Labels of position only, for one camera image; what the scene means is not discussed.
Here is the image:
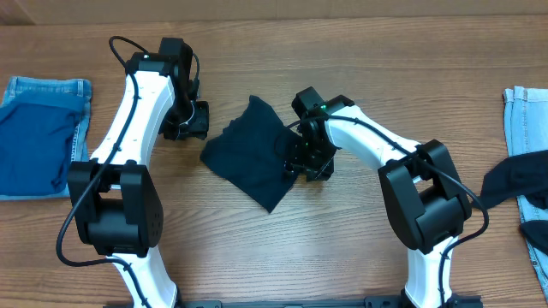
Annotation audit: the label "dark navy t-shirt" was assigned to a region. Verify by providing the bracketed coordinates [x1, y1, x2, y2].
[200, 96, 301, 212]

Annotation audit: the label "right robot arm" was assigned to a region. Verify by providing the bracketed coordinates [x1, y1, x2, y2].
[286, 87, 483, 307]

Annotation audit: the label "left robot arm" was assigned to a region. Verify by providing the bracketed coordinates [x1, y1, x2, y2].
[56, 38, 209, 307]

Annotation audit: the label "folded blue denim shorts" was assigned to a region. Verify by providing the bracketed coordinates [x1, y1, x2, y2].
[1, 76, 92, 201]

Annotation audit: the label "dark navy garment pile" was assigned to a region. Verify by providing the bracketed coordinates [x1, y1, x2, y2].
[479, 150, 547, 255]

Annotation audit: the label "light blue jeans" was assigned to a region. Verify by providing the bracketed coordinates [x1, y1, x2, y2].
[503, 86, 547, 293]

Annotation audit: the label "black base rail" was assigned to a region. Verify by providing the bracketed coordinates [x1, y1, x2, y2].
[104, 295, 484, 308]

